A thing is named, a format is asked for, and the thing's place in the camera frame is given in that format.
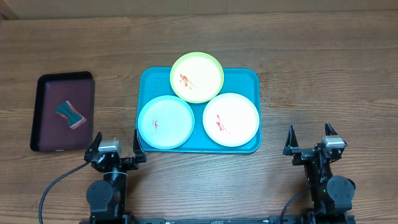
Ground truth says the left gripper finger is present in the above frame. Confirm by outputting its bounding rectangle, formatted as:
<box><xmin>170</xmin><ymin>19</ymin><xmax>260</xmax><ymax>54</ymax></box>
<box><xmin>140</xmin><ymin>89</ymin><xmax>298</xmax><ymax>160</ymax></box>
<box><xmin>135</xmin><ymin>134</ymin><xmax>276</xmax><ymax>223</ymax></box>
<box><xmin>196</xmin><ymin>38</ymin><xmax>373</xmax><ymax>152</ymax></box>
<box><xmin>84</xmin><ymin>132</ymin><xmax>102</xmax><ymax>161</ymax></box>
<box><xmin>133</xmin><ymin>129</ymin><xmax>147</xmax><ymax>163</ymax></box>

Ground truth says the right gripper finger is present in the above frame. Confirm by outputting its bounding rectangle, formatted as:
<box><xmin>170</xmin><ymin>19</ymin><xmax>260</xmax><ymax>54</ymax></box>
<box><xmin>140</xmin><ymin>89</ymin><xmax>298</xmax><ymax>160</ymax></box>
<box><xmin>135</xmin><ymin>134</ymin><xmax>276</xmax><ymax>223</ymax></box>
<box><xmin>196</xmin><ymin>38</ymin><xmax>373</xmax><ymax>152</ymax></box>
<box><xmin>283</xmin><ymin>124</ymin><xmax>299</xmax><ymax>156</ymax></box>
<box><xmin>325</xmin><ymin>122</ymin><xmax>338</xmax><ymax>136</ymax></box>

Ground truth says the light blue plastic plate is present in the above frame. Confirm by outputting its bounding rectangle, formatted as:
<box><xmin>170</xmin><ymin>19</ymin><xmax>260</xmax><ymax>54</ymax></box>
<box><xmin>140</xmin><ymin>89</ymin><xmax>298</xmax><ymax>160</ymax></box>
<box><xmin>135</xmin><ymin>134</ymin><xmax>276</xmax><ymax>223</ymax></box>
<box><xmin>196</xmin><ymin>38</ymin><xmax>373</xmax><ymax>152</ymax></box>
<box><xmin>137</xmin><ymin>95</ymin><xmax>195</xmax><ymax>150</ymax></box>

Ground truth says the green and red sponge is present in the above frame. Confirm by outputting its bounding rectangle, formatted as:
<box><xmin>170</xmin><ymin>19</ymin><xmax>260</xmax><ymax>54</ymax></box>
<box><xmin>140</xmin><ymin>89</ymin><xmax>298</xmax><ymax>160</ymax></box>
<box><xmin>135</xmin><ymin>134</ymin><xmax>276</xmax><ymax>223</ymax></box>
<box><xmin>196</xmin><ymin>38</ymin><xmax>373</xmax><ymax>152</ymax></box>
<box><xmin>55</xmin><ymin>101</ymin><xmax>86</xmax><ymax>129</ymax></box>

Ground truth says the yellow-green plastic plate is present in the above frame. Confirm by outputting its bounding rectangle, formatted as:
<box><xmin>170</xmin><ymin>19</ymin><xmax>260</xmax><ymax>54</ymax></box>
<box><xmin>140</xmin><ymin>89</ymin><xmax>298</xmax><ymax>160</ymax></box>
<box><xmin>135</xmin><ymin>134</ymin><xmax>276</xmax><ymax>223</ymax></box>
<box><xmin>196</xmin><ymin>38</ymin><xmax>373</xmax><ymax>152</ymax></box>
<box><xmin>170</xmin><ymin>52</ymin><xmax>224</xmax><ymax>103</ymax></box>

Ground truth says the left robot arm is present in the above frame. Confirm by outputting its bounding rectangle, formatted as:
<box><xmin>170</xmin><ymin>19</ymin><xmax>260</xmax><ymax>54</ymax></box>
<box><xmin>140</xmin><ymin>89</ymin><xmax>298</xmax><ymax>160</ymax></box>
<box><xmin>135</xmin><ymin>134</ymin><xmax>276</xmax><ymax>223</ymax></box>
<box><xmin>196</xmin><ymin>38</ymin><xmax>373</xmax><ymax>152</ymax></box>
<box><xmin>84</xmin><ymin>130</ymin><xmax>146</xmax><ymax>224</ymax></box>

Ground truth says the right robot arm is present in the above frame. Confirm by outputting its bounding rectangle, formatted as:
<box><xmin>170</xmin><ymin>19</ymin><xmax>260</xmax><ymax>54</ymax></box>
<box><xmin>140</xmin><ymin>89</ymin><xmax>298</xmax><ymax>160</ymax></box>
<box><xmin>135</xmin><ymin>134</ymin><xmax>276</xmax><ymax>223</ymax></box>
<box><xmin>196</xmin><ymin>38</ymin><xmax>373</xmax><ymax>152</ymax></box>
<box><xmin>279</xmin><ymin>123</ymin><xmax>356</xmax><ymax>224</ymax></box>

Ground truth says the black rectangular sponge tray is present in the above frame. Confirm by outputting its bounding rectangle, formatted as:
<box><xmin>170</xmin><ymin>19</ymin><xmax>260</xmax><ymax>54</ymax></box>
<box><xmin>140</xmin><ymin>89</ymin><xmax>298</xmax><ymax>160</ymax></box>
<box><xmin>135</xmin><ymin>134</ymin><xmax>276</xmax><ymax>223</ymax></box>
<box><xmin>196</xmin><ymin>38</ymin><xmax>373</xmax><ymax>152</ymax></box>
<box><xmin>30</xmin><ymin>71</ymin><xmax>95</xmax><ymax>152</ymax></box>

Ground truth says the teal plastic serving tray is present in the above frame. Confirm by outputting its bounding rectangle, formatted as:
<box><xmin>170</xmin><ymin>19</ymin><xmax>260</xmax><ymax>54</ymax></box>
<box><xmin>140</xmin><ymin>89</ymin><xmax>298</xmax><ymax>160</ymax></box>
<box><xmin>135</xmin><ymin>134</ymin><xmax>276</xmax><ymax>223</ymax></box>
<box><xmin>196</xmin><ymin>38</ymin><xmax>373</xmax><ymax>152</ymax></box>
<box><xmin>137</xmin><ymin>67</ymin><xmax>262</xmax><ymax>154</ymax></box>

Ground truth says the white plastic plate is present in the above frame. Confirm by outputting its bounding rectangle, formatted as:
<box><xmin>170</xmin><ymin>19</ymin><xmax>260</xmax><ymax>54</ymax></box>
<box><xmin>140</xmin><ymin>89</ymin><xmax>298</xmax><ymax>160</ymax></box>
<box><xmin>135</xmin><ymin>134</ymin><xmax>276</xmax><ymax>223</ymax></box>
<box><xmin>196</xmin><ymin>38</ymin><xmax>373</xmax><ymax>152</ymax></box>
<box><xmin>203</xmin><ymin>93</ymin><xmax>260</xmax><ymax>147</ymax></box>

